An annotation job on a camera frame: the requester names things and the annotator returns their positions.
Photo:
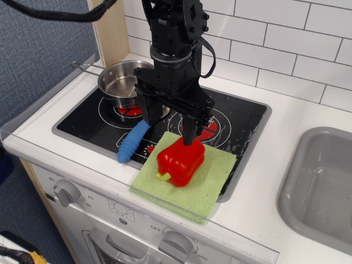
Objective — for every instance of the blue handled silver spoon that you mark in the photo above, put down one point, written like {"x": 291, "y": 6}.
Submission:
{"x": 132, "y": 141}

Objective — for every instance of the grey right oven knob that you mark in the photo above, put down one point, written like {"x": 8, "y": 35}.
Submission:
{"x": 176, "y": 246}

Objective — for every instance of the silver pot with handle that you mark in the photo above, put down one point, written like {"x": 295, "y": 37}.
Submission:
{"x": 117, "y": 82}

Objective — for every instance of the green rag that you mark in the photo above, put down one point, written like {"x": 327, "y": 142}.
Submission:
{"x": 194, "y": 201}

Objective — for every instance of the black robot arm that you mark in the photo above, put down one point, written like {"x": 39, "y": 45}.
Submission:
{"x": 176, "y": 50}

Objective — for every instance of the white toy oven front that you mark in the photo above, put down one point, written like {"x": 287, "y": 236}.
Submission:
{"x": 100, "y": 230}

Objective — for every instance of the grey left oven knob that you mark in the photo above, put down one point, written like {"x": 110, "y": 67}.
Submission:
{"x": 66, "y": 192}

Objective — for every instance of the grey oven knob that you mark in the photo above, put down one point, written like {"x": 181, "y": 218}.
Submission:
{"x": 66, "y": 192}
{"x": 176, "y": 246}

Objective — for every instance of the light wooden post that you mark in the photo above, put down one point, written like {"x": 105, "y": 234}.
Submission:
{"x": 111, "y": 35}

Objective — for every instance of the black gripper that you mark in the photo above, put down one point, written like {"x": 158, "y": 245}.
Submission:
{"x": 175, "y": 84}

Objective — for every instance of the grey sink basin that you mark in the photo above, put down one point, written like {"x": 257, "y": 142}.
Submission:
{"x": 315, "y": 197}

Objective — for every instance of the red toy bell pepper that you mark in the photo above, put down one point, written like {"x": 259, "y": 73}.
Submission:
{"x": 178, "y": 163}

